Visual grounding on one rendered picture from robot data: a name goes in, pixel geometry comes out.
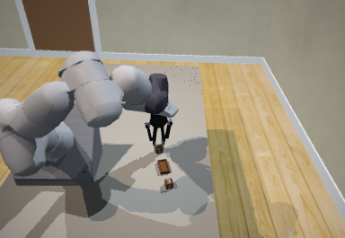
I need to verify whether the brown wooden tray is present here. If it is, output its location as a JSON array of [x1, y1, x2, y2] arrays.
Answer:
[[157, 159, 170, 175]]

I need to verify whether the brown cube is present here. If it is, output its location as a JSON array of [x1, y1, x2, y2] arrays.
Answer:
[[164, 178, 173, 190], [156, 145, 163, 154]]

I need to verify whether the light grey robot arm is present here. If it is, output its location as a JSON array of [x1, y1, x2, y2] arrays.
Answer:
[[0, 51, 179, 177]]

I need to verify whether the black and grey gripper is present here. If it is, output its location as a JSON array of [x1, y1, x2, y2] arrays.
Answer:
[[145, 113, 173, 152]]

